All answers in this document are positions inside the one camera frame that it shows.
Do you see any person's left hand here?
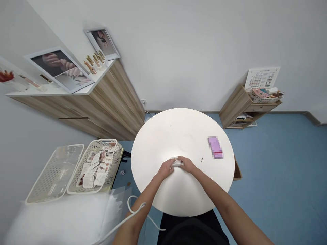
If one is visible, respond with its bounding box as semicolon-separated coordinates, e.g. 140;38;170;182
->
158;158;180;180

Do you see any person's right hand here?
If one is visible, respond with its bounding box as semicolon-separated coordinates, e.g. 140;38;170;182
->
177;156;198;174

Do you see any white tissue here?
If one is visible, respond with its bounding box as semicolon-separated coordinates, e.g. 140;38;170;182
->
170;155;183;168

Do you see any round white table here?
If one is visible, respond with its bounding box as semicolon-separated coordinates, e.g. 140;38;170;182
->
130;108;235;217

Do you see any pink rectangular box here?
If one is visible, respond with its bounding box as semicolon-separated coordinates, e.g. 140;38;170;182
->
207;136;225;160

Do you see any person's body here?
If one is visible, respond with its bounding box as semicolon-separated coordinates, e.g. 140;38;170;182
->
157;209;230;245

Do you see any white basket of nail packets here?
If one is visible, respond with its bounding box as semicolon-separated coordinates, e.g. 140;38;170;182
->
66;138;123;195

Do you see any small wooden shelf unit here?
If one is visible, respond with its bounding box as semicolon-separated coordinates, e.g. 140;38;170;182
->
219;84;282;130

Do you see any white basket with supplies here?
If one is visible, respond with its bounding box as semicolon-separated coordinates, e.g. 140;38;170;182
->
249;87;284;104

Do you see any wooden cabinet with white top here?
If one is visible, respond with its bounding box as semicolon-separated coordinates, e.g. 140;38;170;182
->
5;58;146;142

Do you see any white nail chart board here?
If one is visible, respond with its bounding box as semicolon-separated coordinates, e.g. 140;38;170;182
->
244;66;281;92

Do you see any empty white perforated basket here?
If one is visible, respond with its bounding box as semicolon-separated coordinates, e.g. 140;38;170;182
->
25;144;85;205

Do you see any row of nail display stands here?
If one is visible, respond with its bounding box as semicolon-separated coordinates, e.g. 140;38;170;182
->
83;50;107;75

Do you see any small framed nail photo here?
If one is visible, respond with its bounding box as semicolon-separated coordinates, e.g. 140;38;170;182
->
83;26;121;61

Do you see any large framed nail photo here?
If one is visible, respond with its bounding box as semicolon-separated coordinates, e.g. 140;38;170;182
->
24;46;95;93

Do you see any white vase with red feathers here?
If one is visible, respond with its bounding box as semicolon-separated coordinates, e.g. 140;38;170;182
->
0;67;29;92

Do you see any white cable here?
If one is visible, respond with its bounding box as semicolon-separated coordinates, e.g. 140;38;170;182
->
97;195;166;245

